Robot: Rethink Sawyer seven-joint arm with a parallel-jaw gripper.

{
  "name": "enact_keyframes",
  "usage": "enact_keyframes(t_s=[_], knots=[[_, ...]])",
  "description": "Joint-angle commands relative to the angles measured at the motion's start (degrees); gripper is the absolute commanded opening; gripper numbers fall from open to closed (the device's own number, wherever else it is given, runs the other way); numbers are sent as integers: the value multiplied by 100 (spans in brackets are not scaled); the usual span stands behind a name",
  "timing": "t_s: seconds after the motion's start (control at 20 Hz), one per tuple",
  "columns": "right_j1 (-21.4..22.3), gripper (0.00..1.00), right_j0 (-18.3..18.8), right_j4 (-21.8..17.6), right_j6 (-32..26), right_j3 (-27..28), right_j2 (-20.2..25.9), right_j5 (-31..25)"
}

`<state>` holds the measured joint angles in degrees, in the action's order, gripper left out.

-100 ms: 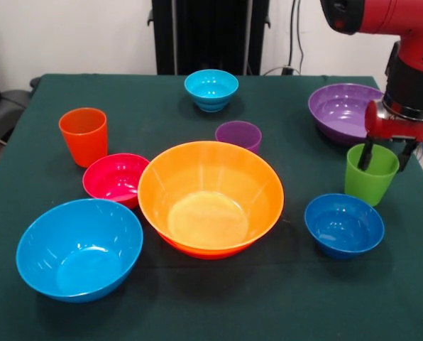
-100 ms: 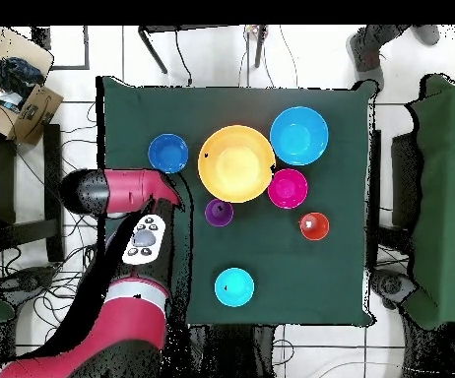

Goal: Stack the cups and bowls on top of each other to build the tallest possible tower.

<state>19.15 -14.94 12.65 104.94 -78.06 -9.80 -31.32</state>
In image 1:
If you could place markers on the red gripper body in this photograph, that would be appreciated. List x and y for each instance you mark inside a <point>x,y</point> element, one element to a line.
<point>392,129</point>

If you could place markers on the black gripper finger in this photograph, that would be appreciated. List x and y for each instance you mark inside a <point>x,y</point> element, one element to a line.
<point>406,156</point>
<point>366,156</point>

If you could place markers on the green cup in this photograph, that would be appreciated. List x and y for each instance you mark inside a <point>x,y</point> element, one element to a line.
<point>367,188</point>

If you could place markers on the purple cup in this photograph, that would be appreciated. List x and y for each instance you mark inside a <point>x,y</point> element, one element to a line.
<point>238,135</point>

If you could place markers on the yellow bowl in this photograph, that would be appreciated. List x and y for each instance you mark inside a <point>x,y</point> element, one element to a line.
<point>211,184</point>

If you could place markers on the large sky blue bowl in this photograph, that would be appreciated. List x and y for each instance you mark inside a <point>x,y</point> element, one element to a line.
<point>80,255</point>

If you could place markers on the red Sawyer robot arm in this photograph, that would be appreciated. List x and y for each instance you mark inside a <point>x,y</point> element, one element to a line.
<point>410,35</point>

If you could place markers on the purple bowl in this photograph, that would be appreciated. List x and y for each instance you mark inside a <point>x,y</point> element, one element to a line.
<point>339,113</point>

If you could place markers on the dark blue bowl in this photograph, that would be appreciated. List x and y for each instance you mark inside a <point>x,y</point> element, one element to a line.
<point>343,227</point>

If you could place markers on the small light blue bowl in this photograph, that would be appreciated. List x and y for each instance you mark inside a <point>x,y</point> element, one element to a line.
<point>211,89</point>

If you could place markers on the orange bowl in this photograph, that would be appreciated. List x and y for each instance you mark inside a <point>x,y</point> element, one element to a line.
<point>204,253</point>

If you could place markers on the dark green table cloth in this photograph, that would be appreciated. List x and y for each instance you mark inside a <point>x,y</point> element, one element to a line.
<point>144,106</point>

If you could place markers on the pink bowl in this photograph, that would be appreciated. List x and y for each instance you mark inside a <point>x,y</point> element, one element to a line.
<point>108,177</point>

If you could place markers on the orange cup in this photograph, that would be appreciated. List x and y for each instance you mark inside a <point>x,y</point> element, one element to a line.
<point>85,142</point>

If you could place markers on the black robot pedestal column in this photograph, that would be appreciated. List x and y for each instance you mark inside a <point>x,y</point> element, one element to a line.
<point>204,35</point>

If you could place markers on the black pedestal leg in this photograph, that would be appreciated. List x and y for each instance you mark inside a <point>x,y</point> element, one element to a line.
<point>9,103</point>

